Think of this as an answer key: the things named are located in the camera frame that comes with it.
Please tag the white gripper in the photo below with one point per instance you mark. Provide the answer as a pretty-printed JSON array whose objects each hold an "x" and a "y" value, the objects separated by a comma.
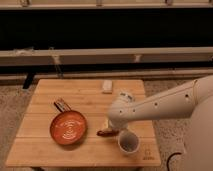
[{"x": 119, "y": 112}]

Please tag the dark red pepper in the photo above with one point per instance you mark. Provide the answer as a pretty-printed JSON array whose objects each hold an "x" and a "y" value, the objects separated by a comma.
[{"x": 106, "y": 133}]

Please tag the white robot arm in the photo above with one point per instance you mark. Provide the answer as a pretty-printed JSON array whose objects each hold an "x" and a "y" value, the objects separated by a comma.
[{"x": 193, "y": 100}]

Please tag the orange frying pan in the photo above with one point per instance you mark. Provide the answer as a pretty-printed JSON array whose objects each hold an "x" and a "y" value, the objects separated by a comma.
[{"x": 69, "y": 126}]

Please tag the small white block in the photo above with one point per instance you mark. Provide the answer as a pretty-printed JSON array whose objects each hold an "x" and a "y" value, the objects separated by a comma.
[{"x": 107, "y": 86}]

